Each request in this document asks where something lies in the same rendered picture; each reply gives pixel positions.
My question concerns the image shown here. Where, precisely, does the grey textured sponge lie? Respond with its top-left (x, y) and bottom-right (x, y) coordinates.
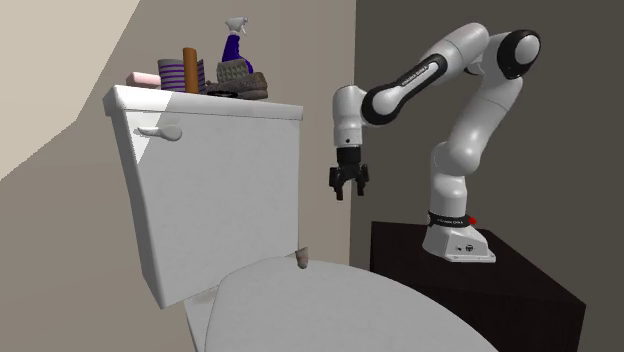
top-left (215, 59), bottom-right (251, 85)

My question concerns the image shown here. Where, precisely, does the dark robot stand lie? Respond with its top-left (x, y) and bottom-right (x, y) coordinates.
top-left (369, 220), bottom-right (588, 352)

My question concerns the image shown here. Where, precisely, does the brown slipper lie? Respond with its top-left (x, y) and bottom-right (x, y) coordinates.
top-left (204, 71), bottom-right (270, 102)

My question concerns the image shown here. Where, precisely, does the purple spray bottle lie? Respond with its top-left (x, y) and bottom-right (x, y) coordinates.
top-left (221, 16), bottom-right (255, 75)

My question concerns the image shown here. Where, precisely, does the brown cylinder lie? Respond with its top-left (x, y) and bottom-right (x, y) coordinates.
top-left (182, 46), bottom-right (201, 95)

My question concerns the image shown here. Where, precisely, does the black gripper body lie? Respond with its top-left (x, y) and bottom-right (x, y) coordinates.
top-left (335, 146), bottom-right (366, 181)

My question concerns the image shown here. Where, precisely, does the white toilet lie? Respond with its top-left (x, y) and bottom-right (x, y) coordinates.
top-left (101, 84), bottom-right (499, 352)

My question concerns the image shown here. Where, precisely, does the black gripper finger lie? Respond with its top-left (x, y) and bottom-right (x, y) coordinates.
top-left (328, 166), bottom-right (348, 202)
top-left (354, 163), bottom-right (371, 198)

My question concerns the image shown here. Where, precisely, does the grey purple striped cup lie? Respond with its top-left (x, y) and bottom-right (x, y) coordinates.
top-left (156, 57), bottom-right (206, 94)

